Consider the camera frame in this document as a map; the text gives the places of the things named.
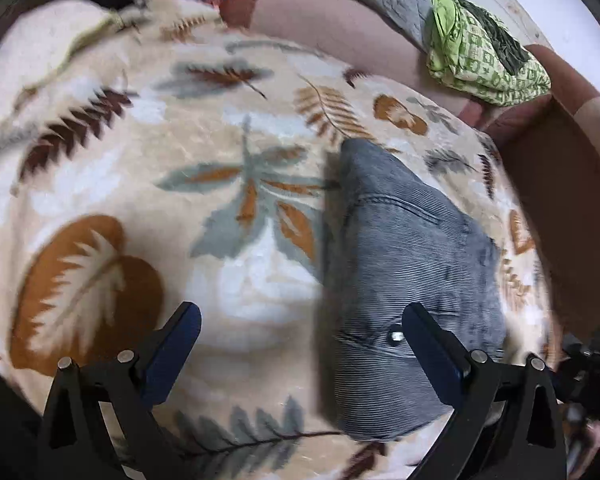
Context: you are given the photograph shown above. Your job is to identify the cream leaf print blanket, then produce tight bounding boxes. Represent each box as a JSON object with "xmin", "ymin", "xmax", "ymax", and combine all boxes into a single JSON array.
[{"xmin": 0, "ymin": 0, "xmax": 564, "ymax": 480}]

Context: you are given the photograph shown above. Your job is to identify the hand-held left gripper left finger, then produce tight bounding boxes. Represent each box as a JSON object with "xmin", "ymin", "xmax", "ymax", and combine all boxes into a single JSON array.
[{"xmin": 37, "ymin": 301, "xmax": 203, "ymax": 480}]

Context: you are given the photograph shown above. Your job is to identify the green patterned cloth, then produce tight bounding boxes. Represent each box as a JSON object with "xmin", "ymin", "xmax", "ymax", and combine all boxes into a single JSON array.
[{"xmin": 417, "ymin": 0, "xmax": 552, "ymax": 107}]

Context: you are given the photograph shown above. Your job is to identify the grey denim pants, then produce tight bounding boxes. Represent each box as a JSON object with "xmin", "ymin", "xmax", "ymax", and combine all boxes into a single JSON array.
[{"xmin": 322, "ymin": 137, "xmax": 509, "ymax": 443}]

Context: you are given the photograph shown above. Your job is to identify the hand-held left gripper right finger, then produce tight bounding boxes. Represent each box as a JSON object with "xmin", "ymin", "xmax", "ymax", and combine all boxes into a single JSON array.
[{"xmin": 401, "ymin": 302, "xmax": 567, "ymax": 480}]

